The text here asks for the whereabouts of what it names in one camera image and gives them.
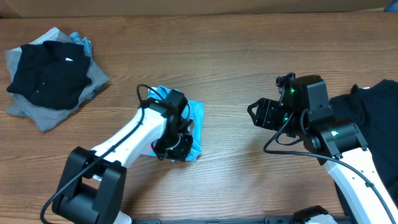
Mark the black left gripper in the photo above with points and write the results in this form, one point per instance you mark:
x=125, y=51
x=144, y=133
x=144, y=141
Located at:
x=181, y=153

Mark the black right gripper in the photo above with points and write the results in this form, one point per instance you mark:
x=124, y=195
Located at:
x=268, y=109

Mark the light blue printed t-shirt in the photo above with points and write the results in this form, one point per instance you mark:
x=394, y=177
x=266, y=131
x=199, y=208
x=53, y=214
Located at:
x=195, y=111

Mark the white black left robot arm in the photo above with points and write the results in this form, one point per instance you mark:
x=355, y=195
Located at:
x=92, y=184

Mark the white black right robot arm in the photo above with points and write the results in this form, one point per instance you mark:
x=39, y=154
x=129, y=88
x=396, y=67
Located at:
x=338, y=145

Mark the black garment pile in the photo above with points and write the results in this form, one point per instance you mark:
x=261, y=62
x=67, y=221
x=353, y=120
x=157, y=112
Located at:
x=374, y=110

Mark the grey folded garment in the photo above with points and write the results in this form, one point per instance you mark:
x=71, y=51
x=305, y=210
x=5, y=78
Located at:
x=47, y=118

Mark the black folded polo shirt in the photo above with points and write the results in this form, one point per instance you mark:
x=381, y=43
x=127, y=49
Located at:
x=52, y=74

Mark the blue folded garment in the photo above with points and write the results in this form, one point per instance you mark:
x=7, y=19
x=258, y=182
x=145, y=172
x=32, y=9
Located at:
x=85, y=42

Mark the white mesh folded garment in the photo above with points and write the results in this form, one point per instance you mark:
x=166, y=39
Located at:
x=52, y=34

